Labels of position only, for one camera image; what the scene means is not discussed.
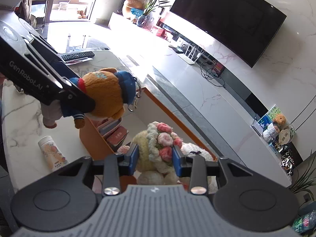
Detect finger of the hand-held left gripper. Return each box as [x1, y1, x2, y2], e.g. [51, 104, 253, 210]
[26, 36, 84, 83]
[55, 77, 96, 115]

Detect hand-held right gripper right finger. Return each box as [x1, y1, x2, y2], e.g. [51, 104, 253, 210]
[172, 144, 257, 195]

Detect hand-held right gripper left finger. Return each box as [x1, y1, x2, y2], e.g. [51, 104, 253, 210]
[53, 143, 139, 196]

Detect crochet flower doll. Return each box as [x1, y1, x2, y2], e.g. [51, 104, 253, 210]
[117, 121, 183, 186]

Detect white crochet doll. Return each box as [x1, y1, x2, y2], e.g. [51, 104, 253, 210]
[181, 142, 218, 193]

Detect plush bear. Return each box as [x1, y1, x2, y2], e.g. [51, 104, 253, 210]
[41, 68, 144, 129]

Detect dark red booklet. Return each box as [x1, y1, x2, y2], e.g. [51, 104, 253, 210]
[106, 126, 129, 149]

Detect pink wallet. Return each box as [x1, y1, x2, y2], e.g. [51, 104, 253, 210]
[97, 118, 121, 134]

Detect orange cardboard box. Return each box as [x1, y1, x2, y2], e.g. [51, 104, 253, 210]
[79, 87, 218, 176]

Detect white printed cup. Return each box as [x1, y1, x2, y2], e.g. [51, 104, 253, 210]
[38, 136, 69, 174]

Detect white marble tv console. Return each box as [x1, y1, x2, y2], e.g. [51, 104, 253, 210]
[109, 12, 292, 188]

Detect silver laptop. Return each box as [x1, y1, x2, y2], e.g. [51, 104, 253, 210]
[251, 118, 266, 137]

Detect dried flowers in pot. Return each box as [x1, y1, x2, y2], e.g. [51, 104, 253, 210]
[120, 0, 144, 19]

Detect green blue painting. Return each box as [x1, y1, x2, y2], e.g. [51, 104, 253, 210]
[257, 106, 284, 134]

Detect small red box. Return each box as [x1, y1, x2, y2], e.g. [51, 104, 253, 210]
[214, 63, 226, 76]

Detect teddy bear bouquet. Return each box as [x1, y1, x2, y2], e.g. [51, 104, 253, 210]
[262, 114, 287, 143]

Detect green plant in blue vase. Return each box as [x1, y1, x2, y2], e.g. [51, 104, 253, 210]
[136, 0, 171, 28]

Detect white router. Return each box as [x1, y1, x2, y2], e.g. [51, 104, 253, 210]
[184, 43, 206, 65]

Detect red gift boxes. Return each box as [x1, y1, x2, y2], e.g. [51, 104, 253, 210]
[150, 25, 174, 41]

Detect black white cow toys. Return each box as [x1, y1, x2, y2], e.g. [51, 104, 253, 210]
[280, 153, 296, 176]

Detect round paper fan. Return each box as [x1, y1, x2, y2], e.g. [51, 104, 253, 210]
[278, 125, 296, 145]

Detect potted green plant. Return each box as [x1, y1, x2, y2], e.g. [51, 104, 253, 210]
[289, 150, 316, 198]

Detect blue water jug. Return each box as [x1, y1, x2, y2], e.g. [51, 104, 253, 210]
[292, 210, 316, 235]

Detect black television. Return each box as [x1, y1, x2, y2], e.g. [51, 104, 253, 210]
[170, 0, 287, 68]

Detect black cables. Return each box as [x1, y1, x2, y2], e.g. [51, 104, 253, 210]
[199, 61, 227, 88]

